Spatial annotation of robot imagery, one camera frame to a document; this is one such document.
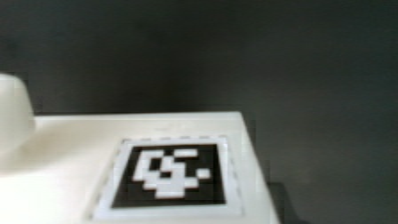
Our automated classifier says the white drawer box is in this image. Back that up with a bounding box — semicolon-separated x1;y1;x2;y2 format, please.
0;73;280;224

